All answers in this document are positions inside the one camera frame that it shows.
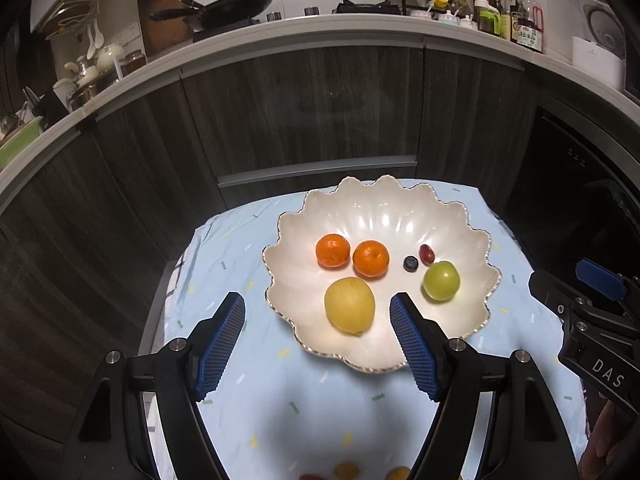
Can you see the white scalloped ceramic bowl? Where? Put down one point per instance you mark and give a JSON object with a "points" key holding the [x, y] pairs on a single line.
{"points": [[402, 219]]}

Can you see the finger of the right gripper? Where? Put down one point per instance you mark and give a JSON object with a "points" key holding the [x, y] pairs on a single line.
{"points": [[562, 300], [609, 284]]}

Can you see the green lidded jug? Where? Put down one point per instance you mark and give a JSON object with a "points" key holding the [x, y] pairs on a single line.
{"points": [[488, 17]]}

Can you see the black gas stove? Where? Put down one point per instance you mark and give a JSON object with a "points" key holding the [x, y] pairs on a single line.
{"points": [[349, 7]]}

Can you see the black frying pan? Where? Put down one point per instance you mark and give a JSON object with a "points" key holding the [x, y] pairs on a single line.
{"points": [[217, 14]]}

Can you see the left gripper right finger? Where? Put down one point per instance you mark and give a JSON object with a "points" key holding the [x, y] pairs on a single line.
{"points": [[422, 342]]}

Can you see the orange mandarin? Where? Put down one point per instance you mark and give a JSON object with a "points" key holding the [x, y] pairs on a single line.
{"points": [[332, 251], [371, 259]]}

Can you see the dark blueberry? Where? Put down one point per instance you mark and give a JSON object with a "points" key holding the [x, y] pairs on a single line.
{"points": [[410, 264]]}

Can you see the dark red grape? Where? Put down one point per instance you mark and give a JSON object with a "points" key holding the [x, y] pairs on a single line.
{"points": [[426, 254]]}

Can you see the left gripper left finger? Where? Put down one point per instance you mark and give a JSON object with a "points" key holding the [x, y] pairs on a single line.
{"points": [[211, 343]]}

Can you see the right hand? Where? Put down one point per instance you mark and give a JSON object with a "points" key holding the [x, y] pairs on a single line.
{"points": [[613, 448]]}

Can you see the red oblong cherry tomato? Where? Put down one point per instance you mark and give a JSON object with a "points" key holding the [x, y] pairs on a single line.
{"points": [[309, 477]]}

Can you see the green round fruit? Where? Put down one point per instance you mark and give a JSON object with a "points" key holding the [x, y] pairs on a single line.
{"points": [[441, 281]]}

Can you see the yellow lemon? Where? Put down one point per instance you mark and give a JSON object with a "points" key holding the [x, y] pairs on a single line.
{"points": [[350, 305]]}

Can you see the white rice cooker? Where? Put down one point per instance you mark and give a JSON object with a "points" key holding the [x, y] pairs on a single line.
{"points": [[602, 53]]}

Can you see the white teapot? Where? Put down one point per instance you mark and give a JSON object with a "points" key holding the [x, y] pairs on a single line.
{"points": [[108, 56]]}

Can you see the brown longan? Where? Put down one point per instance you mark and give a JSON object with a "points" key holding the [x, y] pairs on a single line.
{"points": [[346, 471], [398, 473]]}

